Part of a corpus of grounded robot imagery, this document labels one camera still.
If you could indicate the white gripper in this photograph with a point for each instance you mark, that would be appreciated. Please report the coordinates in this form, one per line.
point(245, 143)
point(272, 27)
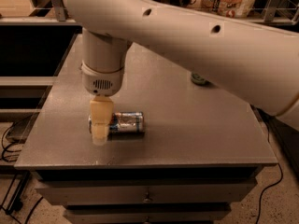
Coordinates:
point(102, 82)

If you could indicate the silver blue redbull can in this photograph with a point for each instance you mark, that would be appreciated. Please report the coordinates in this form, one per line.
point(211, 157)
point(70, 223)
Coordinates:
point(126, 122)

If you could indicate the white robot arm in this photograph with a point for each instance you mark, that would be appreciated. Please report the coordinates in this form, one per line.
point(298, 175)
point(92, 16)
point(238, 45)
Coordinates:
point(257, 63)

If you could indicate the green soda can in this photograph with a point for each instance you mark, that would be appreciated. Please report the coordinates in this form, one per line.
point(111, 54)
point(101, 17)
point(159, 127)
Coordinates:
point(197, 80)

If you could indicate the grey cabinet drawer unit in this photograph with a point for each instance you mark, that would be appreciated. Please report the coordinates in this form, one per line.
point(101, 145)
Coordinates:
point(146, 201)

